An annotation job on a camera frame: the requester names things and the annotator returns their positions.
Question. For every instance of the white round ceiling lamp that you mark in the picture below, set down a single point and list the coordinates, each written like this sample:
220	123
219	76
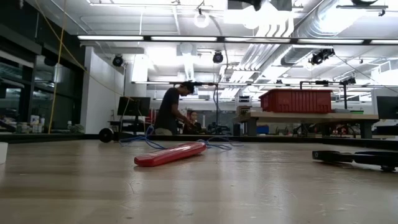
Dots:
201	19

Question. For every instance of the black ceiling camera cluster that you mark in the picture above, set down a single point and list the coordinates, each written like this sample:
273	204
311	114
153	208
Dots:
320	56

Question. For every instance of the black monitor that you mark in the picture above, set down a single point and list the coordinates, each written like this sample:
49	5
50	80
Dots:
133	106
388	107

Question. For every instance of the white tape roll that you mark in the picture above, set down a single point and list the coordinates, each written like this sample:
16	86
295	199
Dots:
3	152

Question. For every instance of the long ceiling light bar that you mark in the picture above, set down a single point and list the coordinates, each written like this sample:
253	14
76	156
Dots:
186	39

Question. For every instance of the wooden-top table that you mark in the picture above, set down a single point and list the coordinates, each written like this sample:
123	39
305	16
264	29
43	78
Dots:
311	117

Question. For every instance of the red ribbed crate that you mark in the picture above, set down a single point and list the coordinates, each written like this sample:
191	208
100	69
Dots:
295	101

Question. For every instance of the black pole-mounted device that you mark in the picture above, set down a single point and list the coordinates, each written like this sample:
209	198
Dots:
349	81

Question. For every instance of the black ceiling spotlight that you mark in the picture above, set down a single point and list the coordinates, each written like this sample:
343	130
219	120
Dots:
117	61
218	57

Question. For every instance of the white container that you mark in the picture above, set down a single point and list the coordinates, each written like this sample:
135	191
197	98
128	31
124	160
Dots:
35	124

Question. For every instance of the blue bin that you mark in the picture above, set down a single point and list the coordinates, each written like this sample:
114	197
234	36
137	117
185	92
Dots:
263	130

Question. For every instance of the person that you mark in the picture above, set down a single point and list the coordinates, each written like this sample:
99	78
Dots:
169	109
196	126

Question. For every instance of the green box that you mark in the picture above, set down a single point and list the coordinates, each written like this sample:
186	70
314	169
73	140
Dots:
356	111

